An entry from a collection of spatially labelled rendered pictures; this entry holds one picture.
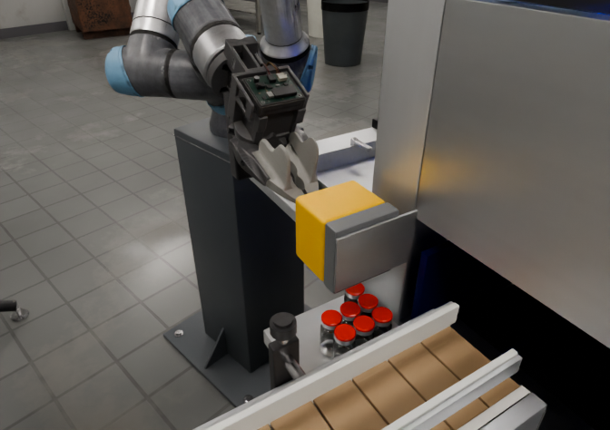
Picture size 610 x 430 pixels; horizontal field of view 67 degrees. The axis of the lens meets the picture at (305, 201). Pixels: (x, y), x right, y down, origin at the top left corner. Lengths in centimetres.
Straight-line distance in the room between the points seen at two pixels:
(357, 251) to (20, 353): 162
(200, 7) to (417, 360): 49
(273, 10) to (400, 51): 64
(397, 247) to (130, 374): 135
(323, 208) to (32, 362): 155
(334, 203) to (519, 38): 20
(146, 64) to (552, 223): 60
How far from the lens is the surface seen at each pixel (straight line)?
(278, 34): 107
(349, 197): 44
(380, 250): 44
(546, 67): 34
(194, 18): 64
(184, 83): 73
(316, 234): 43
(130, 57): 78
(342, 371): 37
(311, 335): 51
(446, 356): 44
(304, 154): 52
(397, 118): 44
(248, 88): 51
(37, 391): 177
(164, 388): 163
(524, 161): 36
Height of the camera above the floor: 125
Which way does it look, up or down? 31 degrees down
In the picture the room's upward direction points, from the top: straight up
